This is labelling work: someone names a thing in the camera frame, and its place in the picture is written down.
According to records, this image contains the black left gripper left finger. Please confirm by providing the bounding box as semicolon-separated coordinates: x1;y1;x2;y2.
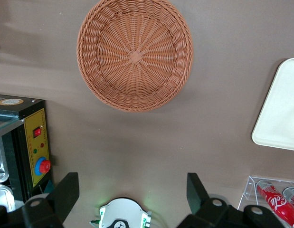
0;172;80;228

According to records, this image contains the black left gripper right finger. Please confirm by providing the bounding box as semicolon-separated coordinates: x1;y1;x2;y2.
176;172;283;228

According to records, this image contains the cream plastic tray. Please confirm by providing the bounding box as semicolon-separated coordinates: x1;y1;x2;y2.
251;57;294;152

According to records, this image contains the large round wicker basket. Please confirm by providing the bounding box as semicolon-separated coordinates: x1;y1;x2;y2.
76;0;194;113

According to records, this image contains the clear acrylic bottle box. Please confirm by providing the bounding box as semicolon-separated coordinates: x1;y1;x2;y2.
237;175;294;228

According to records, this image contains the red cola bottle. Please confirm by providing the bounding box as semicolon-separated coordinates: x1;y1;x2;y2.
256;180;294;228
282;187;294;212

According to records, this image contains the black oven with yellow panel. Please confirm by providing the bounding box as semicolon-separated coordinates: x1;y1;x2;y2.
0;94;55;212

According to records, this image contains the red knob with blue ring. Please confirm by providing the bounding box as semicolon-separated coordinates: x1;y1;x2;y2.
34;156;52;176

